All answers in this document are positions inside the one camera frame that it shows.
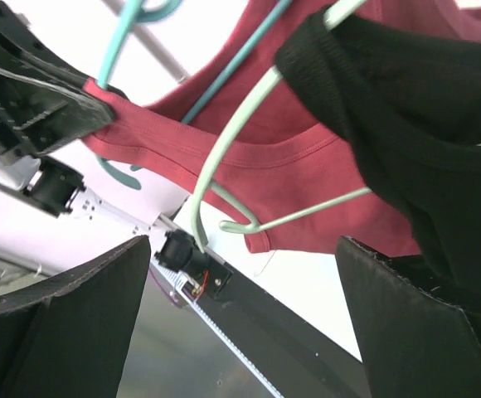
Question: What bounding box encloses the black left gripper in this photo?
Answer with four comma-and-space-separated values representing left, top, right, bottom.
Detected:
0, 1, 115, 165

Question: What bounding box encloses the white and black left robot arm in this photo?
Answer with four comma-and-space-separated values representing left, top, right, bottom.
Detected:
0, 1, 154, 283

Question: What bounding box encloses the mint green wire hanger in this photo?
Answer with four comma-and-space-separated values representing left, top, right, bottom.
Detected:
189, 0, 481, 252

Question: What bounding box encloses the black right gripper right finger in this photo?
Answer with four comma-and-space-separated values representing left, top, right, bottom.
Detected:
336, 236, 481, 397

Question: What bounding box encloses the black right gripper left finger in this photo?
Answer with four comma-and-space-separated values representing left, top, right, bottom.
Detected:
0, 236, 151, 397

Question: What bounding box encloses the teal plastic hanger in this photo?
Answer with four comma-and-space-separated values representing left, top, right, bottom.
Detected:
95, 0, 295, 192

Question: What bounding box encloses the red tank top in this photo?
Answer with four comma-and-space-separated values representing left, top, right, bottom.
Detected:
85, 0, 481, 256

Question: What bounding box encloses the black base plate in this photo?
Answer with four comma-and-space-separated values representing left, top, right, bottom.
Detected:
199, 252, 371, 397

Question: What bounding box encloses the silver and white clothes rack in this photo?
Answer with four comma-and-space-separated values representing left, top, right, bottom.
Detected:
96, 1, 188, 88

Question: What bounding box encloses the black tank top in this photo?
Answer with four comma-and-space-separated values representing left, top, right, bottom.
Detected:
275, 12, 481, 294

